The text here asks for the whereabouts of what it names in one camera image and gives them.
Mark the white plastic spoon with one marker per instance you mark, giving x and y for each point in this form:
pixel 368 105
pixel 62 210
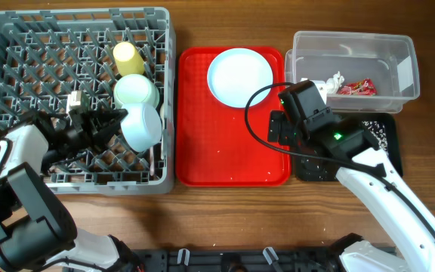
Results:
pixel 162 117

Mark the white plastic fork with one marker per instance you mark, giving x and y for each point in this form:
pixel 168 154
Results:
pixel 152 161

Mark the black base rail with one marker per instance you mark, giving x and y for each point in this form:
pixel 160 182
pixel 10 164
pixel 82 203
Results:
pixel 301 259

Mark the white napkin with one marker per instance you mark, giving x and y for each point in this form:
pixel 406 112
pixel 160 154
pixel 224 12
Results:
pixel 334 83

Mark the small light blue bowl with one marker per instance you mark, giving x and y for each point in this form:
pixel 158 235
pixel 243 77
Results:
pixel 142 127

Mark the food scraps and rice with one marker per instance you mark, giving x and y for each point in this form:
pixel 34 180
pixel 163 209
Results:
pixel 378 130

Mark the grey dishwasher rack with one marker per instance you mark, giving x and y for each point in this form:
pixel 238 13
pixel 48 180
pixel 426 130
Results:
pixel 45 55

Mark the green bowl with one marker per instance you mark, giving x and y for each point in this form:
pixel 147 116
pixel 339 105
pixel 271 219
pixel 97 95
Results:
pixel 135 88

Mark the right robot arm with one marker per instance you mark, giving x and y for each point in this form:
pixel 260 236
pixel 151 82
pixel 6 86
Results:
pixel 364 169

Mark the black plastic tray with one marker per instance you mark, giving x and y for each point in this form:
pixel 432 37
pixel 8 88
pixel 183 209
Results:
pixel 315 170

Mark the clear plastic bin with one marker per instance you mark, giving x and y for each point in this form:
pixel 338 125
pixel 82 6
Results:
pixel 388 60

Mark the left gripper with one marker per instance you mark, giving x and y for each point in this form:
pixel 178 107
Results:
pixel 87 121

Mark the red plastic tray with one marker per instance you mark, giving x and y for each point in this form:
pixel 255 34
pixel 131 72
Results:
pixel 214 143

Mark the light blue plate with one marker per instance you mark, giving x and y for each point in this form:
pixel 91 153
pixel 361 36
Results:
pixel 236 74

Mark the red snack wrapper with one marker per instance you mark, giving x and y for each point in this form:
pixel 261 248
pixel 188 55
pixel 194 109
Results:
pixel 364 87

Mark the yellow cup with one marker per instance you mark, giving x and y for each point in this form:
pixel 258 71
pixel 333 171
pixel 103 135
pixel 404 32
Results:
pixel 128 60

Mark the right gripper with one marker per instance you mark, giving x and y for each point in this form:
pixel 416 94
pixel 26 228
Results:
pixel 277 117

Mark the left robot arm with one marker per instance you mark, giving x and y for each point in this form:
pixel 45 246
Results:
pixel 36 230

